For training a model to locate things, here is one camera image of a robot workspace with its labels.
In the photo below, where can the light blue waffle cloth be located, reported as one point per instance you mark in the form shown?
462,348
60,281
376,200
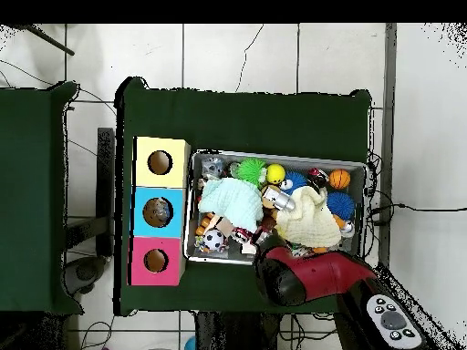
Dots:
232,200

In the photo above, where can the cream waffle cloth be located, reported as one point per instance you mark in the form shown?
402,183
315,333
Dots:
310,215

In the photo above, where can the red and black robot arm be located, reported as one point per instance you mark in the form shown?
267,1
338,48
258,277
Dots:
328,273

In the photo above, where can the shallow clear mesh bin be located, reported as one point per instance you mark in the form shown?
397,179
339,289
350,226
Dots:
357,240

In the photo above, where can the large green spiky ball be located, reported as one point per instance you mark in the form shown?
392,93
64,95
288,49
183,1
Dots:
252,170

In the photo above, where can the grey metal toy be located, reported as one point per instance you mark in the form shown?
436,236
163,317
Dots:
277,198

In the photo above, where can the yellow ball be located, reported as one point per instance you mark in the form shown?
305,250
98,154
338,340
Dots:
275,173

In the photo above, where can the black and white soccer ball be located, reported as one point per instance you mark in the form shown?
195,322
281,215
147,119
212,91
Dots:
213,239

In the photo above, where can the blue spiky ball with eyes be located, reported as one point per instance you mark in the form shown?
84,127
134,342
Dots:
294,181

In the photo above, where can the dark green table cloth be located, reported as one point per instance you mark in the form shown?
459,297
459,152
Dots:
241,124

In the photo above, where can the orange basketball toy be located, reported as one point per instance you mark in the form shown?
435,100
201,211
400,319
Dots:
339,179

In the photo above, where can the black flat panel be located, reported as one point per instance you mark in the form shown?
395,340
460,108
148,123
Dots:
106,168

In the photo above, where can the blue round object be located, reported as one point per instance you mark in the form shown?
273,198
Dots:
190,345

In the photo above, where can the grey stand base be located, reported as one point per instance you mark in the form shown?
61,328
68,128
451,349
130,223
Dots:
84,271

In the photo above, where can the green cloth side table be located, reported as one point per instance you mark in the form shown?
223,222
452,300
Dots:
33,197

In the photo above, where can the dark thin rod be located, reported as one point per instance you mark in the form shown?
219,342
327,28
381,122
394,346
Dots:
47,40

